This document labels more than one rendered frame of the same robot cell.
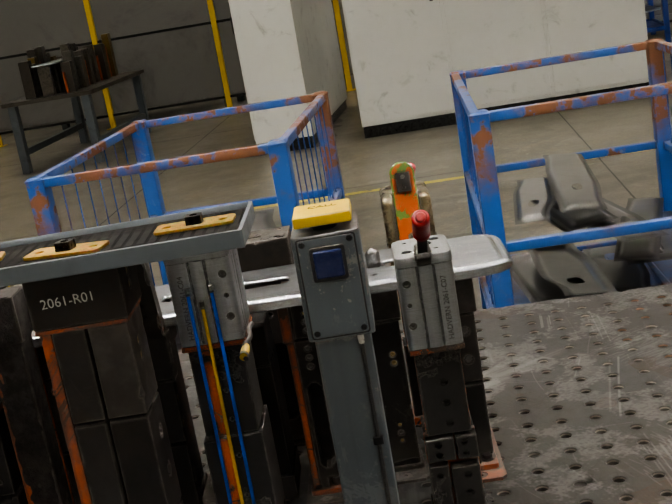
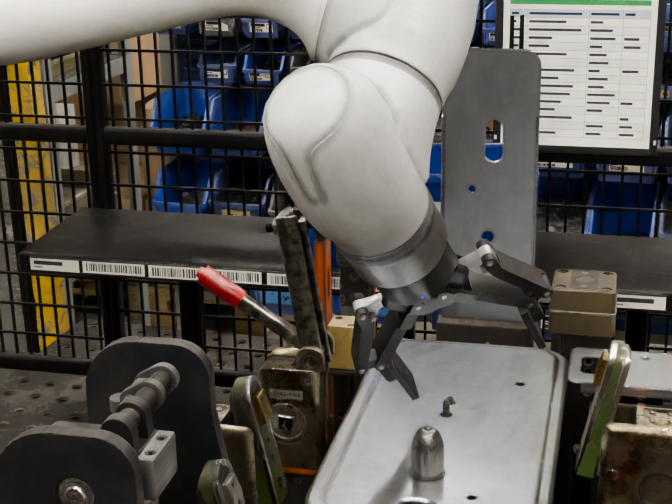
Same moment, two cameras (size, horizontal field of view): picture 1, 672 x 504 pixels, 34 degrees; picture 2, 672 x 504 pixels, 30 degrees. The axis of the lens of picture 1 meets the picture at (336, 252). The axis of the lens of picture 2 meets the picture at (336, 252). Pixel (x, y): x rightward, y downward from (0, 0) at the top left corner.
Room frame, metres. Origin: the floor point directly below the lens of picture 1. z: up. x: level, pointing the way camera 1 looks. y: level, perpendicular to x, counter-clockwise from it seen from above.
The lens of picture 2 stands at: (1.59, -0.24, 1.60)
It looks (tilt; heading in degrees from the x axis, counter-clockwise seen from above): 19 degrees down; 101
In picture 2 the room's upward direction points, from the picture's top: 1 degrees counter-clockwise
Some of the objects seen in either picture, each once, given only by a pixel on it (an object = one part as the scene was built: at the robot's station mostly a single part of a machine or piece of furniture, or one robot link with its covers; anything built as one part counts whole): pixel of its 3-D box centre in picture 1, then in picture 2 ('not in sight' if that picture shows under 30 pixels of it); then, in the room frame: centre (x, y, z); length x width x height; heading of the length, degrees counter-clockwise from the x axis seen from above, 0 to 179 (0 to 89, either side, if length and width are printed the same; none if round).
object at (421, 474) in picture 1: (391, 371); not in sight; (1.44, -0.05, 0.84); 0.11 x 0.06 x 0.29; 177
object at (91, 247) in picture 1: (65, 246); not in sight; (1.10, 0.27, 1.17); 0.08 x 0.04 x 0.01; 77
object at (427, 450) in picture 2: not in sight; (427, 456); (1.48, 0.82, 1.02); 0.03 x 0.03 x 0.07
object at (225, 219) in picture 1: (194, 220); not in sight; (1.12, 0.14, 1.17); 0.08 x 0.04 x 0.01; 87
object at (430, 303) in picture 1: (441, 385); not in sight; (1.27, -0.10, 0.88); 0.11 x 0.10 x 0.36; 177
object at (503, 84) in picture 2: not in sight; (488, 189); (1.51, 1.21, 1.17); 0.12 x 0.01 x 0.34; 177
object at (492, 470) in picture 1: (462, 360); not in sight; (1.44, -0.15, 0.84); 0.18 x 0.06 x 0.29; 177
